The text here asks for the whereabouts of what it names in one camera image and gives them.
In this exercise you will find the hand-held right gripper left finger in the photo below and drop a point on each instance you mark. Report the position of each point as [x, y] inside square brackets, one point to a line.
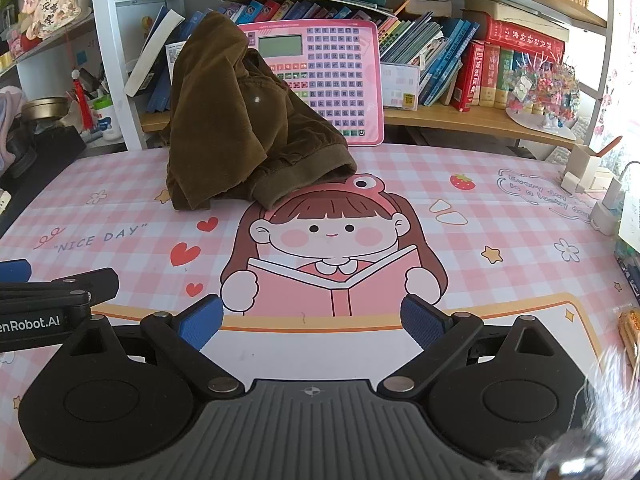
[202, 322]

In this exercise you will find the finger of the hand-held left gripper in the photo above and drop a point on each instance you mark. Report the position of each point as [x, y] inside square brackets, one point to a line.
[75, 281]
[15, 270]

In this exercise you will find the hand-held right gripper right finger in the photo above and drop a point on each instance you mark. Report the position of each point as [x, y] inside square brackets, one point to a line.
[420, 324]

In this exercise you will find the pink checked cartoon desk mat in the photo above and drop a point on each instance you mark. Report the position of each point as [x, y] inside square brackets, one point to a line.
[125, 200]

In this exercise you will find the black bag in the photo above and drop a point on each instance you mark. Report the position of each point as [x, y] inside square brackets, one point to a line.
[50, 152]

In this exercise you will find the white jar with green lid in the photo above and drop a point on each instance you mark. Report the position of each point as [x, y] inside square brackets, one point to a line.
[107, 125]

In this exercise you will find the metal bowl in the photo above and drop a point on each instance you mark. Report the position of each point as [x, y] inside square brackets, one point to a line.
[45, 109]

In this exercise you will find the red tassel ornament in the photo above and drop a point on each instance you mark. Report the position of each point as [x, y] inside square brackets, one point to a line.
[82, 97]

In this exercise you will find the grey furry cuff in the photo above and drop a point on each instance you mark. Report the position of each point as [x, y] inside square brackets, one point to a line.
[615, 395]

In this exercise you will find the orange patterned packet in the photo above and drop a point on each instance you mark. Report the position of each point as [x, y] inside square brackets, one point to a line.
[630, 332]

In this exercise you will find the white and wood bookshelf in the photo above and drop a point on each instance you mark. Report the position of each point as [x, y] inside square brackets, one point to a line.
[500, 125]

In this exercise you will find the white desk organiser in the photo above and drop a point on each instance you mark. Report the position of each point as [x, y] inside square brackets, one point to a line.
[582, 165]

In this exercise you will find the white power adapter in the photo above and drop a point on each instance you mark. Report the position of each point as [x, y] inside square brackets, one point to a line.
[612, 197]

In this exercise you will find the white barcode packet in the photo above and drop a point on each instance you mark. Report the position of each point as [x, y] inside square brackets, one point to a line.
[400, 87]

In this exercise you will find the thick white-paged book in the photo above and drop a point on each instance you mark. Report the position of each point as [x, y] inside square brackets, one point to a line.
[150, 55]

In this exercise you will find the white orange blue carton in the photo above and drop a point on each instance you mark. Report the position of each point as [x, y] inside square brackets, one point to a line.
[173, 57]

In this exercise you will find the pink learning tablet toy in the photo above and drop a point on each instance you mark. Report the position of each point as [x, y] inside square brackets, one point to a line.
[330, 85]

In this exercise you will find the row of books on shelf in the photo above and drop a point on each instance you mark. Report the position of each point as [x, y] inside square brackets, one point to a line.
[545, 95]

